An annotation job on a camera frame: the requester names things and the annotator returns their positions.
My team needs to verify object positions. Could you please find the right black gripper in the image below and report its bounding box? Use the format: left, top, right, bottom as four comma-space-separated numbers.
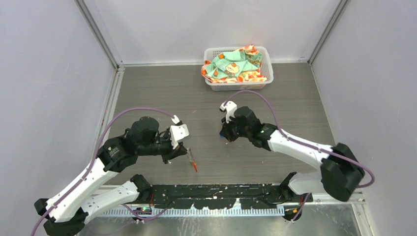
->
220, 114, 251, 143

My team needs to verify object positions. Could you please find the colourful patterned cloth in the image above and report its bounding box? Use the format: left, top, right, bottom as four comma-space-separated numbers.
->
201, 45, 267, 84

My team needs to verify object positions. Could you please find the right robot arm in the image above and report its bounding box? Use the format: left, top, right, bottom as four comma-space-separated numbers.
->
219, 101, 365, 202

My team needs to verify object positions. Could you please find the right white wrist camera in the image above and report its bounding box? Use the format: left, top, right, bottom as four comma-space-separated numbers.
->
219, 101, 238, 123

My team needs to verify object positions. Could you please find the white plastic basket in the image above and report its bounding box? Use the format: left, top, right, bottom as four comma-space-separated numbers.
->
204, 46, 273, 91

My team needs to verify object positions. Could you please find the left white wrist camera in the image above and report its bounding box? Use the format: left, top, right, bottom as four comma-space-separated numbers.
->
169, 115, 191, 149

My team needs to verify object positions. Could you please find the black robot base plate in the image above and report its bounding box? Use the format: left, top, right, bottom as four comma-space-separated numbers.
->
134, 183, 307, 209

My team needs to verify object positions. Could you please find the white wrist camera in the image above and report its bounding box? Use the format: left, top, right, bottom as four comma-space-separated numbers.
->
169, 115, 191, 149
219, 101, 238, 123

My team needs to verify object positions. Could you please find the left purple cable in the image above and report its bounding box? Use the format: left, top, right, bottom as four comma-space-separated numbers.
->
30, 107, 178, 236

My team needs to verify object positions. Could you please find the purple cable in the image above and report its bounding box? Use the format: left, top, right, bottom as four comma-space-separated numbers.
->
223, 89, 376, 223
30, 107, 178, 236

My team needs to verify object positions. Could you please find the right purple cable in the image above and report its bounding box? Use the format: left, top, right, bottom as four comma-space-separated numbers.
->
223, 89, 376, 223

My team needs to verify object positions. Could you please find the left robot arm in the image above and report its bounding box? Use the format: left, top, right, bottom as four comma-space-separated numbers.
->
34, 117, 190, 236

